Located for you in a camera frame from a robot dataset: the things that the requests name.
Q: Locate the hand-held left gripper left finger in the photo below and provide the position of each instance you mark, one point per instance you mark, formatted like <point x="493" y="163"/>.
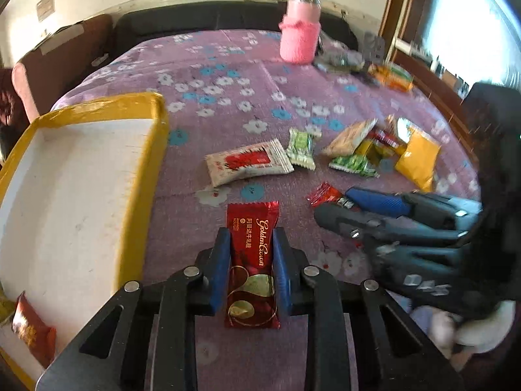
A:
<point x="222" y="269"/>

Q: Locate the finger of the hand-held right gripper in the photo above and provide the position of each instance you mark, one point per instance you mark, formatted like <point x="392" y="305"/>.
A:
<point x="346" y="222"/>
<point x="378" y="203"/>

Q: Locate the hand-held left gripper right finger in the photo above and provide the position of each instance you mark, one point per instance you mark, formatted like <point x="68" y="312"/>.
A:
<point x="281" y="269"/>

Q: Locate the dark red gold candy bar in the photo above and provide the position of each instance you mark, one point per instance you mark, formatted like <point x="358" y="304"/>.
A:
<point x="250" y="260"/>

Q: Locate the small bright red candy packet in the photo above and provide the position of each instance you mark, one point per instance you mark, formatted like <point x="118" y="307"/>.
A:
<point x="325" y="194"/>

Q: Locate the green white candy packet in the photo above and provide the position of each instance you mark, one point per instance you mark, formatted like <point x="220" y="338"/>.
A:
<point x="301" y="148"/>
<point x="352" y="166"/>

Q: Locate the plain yellow snack packet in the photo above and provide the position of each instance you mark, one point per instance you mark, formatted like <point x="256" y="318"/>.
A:
<point x="419" y="159"/>

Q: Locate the beige snack packet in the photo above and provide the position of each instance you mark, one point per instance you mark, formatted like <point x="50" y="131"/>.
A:
<point x="350" y="138"/>

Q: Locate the white red snack packet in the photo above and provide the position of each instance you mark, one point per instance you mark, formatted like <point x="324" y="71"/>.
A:
<point x="248" y="162"/>

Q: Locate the yellow-rimmed white box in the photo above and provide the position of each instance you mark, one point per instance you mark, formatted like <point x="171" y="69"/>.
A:
<point x="73" y="195"/>

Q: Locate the person's right hand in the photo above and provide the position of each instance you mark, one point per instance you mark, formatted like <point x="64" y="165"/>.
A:
<point x="484" y="326"/>

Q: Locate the olive gold snack packet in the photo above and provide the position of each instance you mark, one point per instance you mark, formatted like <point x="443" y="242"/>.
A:
<point x="372" y="151"/>

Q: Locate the orange white snack packet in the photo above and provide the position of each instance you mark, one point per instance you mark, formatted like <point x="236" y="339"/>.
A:
<point x="403" y="125"/>

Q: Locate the bottle with pink knitted sleeve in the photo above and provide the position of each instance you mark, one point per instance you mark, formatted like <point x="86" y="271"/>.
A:
<point x="299" y="36"/>

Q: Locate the wooden framed window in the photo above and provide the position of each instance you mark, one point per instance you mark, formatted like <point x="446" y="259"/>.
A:
<point x="468" y="28"/>

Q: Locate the orange red snack packet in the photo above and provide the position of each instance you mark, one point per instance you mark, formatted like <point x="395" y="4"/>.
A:
<point x="30" y="330"/>

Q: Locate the black sofa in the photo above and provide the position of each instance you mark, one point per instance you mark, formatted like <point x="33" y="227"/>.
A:
<point x="183" y="20"/>

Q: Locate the brown cardboard box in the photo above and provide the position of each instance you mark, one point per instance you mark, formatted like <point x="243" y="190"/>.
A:
<point x="61" y="61"/>

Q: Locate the dark red cloth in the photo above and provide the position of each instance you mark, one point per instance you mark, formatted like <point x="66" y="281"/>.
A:
<point x="8" y="106"/>

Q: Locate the wall notice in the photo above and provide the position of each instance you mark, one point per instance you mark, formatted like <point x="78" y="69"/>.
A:
<point x="44" y="8"/>

